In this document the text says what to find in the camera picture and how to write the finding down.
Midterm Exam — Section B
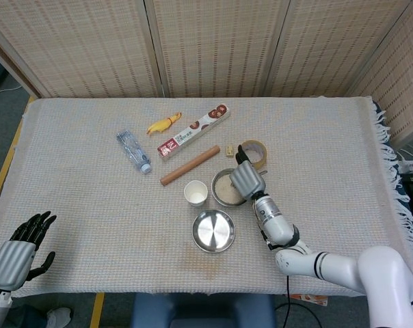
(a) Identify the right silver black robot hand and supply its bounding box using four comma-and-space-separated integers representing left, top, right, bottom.
228, 144, 266, 201

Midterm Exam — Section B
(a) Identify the wooden rolling pin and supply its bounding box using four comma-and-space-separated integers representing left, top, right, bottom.
159, 145, 221, 187

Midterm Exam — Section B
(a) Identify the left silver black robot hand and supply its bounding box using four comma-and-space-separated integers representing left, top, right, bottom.
0, 210, 57, 292

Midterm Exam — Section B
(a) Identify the yellow tape roll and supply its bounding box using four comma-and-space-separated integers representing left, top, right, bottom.
239, 139, 268, 170

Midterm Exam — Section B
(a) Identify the white paper cup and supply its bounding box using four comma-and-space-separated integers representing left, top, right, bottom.
183, 180, 209, 207

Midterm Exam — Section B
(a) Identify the clear plastic water bottle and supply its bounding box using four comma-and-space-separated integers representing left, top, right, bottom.
116, 129, 152, 175

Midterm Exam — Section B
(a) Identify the round metal plate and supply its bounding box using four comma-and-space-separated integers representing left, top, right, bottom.
191, 209, 237, 254

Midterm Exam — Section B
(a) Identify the metal bowl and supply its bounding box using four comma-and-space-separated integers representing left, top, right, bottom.
211, 168, 249, 208

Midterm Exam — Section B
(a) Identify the yellow rubber chicken toy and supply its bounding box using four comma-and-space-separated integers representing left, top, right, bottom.
146, 111, 183, 136

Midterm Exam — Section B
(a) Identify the woven folding screen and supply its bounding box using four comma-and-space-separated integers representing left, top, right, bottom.
0, 0, 413, 144

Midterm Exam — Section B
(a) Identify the black cable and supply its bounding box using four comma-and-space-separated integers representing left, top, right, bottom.
274, 275, 317, 328

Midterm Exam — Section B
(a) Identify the long baking paper box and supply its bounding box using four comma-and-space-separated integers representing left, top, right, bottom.
157, 104, 232, 162

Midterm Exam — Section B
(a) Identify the white shoe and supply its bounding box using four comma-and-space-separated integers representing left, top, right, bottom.
46, 307, 72, 328

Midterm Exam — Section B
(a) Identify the beige woven tablecloth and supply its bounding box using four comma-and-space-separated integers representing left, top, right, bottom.
0, 95, 413, 298

